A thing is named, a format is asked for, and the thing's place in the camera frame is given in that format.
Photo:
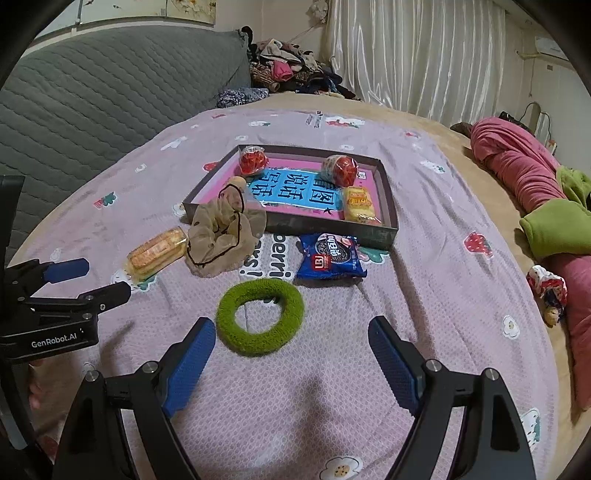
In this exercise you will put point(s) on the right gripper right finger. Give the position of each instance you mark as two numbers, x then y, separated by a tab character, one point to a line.
492	443

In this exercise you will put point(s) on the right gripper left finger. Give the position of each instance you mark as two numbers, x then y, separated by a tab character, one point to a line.
93	444

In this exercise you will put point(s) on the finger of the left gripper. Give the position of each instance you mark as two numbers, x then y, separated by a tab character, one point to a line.
86	306
33	273

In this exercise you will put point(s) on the yellow cake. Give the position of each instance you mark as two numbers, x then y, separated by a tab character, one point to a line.
155	254
358	206

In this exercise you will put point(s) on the red chocolate egg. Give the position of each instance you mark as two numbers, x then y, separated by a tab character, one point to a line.
252	161
340	170

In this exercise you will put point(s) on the person's left hand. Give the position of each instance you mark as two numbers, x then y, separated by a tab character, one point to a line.
35	394

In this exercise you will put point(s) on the beige scrunchie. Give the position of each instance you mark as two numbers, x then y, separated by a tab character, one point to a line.
224	232

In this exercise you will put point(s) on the small plush doll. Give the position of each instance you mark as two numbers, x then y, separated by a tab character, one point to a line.
552	290

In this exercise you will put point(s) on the grey quilted headboard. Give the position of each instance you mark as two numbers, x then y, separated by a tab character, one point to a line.
74	108

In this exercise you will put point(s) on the pink strawberry print blanket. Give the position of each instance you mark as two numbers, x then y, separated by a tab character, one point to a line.
323	345

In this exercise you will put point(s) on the green fleece cloth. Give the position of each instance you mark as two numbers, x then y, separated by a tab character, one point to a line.
561	226

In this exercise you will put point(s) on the blue oreo packet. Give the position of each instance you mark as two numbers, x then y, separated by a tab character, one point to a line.
330	256

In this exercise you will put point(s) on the shallow purple box tray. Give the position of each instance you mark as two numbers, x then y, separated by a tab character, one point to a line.
379	237

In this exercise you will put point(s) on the blue patterned cloth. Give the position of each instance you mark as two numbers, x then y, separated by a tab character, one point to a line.
241	96

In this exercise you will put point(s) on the pink rolled blanket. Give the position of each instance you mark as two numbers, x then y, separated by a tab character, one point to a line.
527	169

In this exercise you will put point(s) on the pile of clothes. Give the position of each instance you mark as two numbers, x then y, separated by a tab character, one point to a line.
285	67

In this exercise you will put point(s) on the white curtain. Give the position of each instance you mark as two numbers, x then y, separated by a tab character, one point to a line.
441	60

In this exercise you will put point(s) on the white air conditioner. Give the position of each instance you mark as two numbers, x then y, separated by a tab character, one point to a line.
549	48

